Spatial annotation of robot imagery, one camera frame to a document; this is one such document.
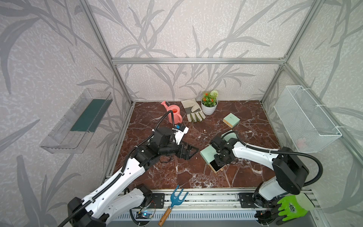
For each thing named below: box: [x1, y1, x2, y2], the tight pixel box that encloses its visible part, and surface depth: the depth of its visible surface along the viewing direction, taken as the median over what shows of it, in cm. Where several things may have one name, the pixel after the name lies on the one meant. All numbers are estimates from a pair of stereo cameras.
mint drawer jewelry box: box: [199, 144, 226, 174], surface depth 88 cm
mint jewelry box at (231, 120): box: [222, 112, 241, 129], surface depth 107 cm
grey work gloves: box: [181, 98, 207, 123], surface depth 115 cm
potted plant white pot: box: [200, 89, 219, 116], surface depth 107 cm
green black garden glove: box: [276, 192, 316, 226], surface depth 72 cm
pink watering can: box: [160, 100, 183, 125], surface depth 104 cm
